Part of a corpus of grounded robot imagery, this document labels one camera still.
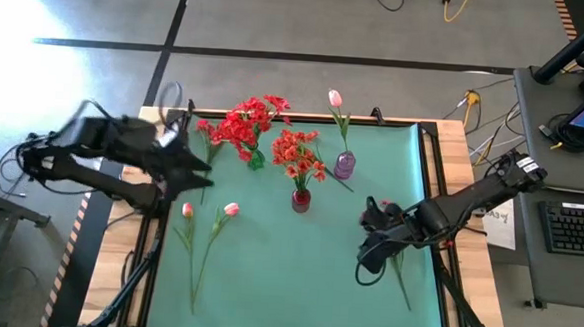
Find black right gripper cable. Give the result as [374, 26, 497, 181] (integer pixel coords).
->
[354, 256, 393, 289]

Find black cable coil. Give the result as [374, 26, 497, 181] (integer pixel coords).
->
[537, 110, 584, 153]

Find white paper sheet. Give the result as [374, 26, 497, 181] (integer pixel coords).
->
[480, 198, 520, 251]

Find purple ribbed glass vase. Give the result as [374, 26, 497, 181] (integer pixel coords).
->
[332, 149, 358, 182]

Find thin black cable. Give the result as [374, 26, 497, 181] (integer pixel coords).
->
[0, 140, 42, 200]

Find black metal table frame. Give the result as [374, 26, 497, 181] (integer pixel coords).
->
[57, 91, 526, 327]

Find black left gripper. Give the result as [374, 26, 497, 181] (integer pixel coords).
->
[134, 124, 219, 200]

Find black cable loop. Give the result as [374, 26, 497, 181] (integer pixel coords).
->
[373, 0, 413, 15]

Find orange flower bunch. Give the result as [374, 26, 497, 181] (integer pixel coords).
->
[373, 198, 419, 312]
[269, 127, 331, 194]

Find red flower bunch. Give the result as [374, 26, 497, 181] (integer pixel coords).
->
[210, 94, 279, 165]
[252, 93, 294, 154]
[192, 118, 226, 207]

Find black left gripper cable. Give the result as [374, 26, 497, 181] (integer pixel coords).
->
[156, 79, 186, 129]

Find green glass vase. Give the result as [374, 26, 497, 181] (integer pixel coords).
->
[248, 148, 268, 172]

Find black monitor pole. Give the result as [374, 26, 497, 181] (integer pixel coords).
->
[532, 0, 584, 88]

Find mixed cable bundle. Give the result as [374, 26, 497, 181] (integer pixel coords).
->
[440, 73, 531, 170]

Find pale pink artificial tulip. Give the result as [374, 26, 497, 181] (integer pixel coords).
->
[190, 199, 242, 306]

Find black keyboard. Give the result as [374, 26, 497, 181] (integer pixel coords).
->
[536, 198, 584, 258]

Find yellow cable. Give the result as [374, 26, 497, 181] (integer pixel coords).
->
[441, 0, 475, 25]

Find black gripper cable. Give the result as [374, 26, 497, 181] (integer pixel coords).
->
[156, 79, 186, 129]
[354, 256, 393, 289]

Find grey desk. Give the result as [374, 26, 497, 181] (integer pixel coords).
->
[501, 64, 584, 311]

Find green table mat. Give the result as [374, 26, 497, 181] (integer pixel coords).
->
[145, 108, 456, 327]

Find red ribbed glass vase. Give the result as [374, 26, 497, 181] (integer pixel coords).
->
[290, 187, 313, 215]

